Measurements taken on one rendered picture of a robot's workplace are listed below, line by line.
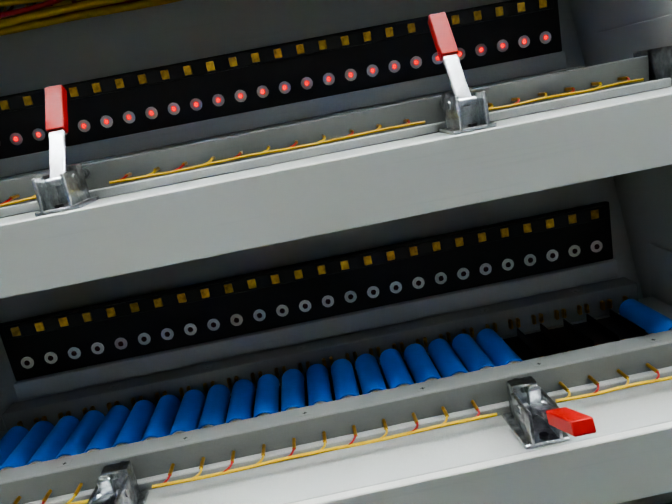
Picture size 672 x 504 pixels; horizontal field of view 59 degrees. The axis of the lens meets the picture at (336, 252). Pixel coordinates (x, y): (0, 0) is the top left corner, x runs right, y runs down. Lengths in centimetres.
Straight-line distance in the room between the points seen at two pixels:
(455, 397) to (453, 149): 16
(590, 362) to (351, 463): 17
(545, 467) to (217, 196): 26
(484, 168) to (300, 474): 23
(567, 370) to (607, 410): 3
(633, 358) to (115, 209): 35
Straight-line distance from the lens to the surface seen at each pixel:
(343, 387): 45
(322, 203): 37
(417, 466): 39
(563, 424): 34
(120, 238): 39
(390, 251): 52
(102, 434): 49
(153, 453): 43
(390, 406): 41
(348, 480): 39
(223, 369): 52
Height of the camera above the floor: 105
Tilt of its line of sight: 5 degrees up
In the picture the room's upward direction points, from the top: 12 degrees counter-clockwise
